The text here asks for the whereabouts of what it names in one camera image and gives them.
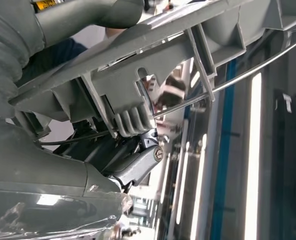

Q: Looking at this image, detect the blue metal shelf rack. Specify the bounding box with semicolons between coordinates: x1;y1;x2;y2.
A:
210;59;236;240

